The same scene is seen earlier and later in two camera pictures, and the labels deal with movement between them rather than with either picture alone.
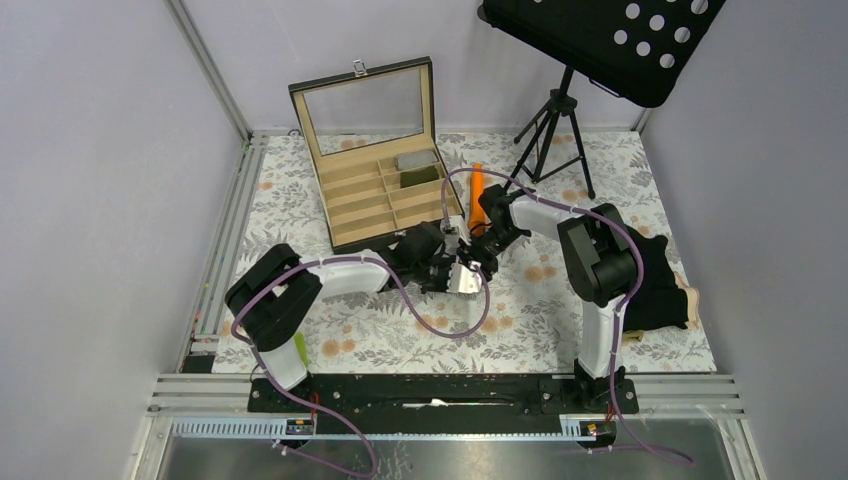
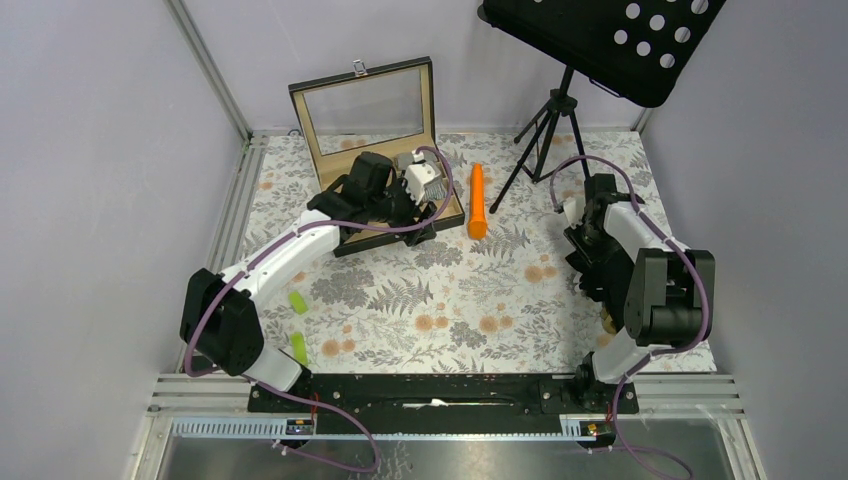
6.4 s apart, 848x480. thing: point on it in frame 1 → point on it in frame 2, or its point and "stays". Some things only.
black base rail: (444, 397) stays
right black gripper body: (486, 249) → (590, 243)
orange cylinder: (477, 218) stays
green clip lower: (302, 349) stays
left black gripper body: (436, 277) → (401, 209)
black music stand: (632, 48) stays
